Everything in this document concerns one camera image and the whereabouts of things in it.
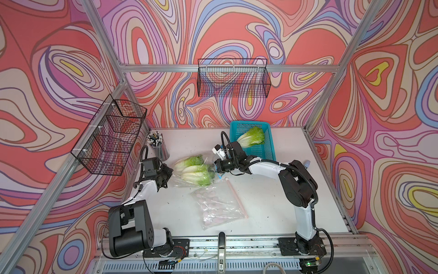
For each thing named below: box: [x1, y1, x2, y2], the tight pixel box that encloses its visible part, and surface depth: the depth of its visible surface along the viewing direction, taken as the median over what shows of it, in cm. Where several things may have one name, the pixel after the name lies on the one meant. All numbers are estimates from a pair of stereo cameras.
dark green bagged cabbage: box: [181, 164, 216, 186], surface depth 88 cm
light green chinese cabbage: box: [236, 126, 265, 148], surface depth 107 cm
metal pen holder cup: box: [146, 131, 171, 162], surface depth 95 cm
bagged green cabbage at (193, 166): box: [173, 154, 213, 177], surface depth 90 cm
